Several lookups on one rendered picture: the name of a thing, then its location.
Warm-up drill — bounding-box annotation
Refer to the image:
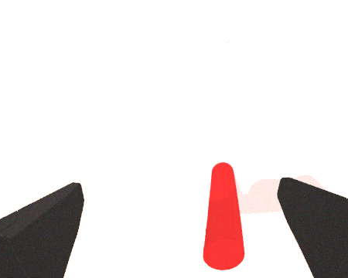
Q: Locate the red peg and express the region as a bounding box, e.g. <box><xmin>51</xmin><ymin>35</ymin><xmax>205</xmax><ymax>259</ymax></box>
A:
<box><xmin>203</xmin><ymin>161</ymin><xmax>245</xmax><ymax>271</ymax></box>

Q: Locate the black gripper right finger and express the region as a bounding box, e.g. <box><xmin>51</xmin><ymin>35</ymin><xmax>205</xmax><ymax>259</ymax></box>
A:
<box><xmin>277</xmin><ymin>177</ymin><xmax>348</xmax><ymax>278</ymax></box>

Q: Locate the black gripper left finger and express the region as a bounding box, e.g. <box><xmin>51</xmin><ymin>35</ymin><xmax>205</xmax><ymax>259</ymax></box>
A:
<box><xmin>0</xmin><ymin>182</ymin><xmax>84</xmax><ymax>278</ymax></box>

